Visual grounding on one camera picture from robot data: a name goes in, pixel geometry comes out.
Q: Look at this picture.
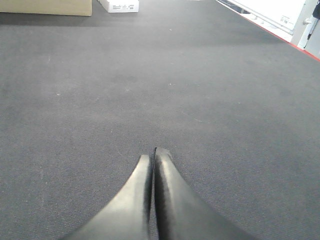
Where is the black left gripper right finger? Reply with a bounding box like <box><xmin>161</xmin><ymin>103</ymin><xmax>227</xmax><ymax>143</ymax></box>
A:
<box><xmin>154</xmin><ymin>147</ymin><xmax>253</xmax><ymax>240</ymax></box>

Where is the white labelled box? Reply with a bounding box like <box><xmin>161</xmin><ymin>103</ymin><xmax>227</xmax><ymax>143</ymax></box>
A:
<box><xmin>98</xmin><ymin>0</ymin><xmax>140</xmax><ymax>13</ymax></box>

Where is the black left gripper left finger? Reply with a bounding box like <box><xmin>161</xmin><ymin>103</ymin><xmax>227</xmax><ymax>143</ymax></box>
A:
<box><xmin>62</xmin><ymin>154</ymin><xmax>153</xmax><ymax>240</ymax></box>

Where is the white panel with rail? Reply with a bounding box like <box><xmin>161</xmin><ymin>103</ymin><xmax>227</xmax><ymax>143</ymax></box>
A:
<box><xmin>217</xmin><ymin>0</ymin><xmax>320</xmax><ymax>57</ymax></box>

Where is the cardboard box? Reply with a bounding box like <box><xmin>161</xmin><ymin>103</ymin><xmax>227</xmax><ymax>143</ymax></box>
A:
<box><xmin>0</xmin><ymin>0</ymin><xmax>92</xmax><ymax>17</ymax></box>

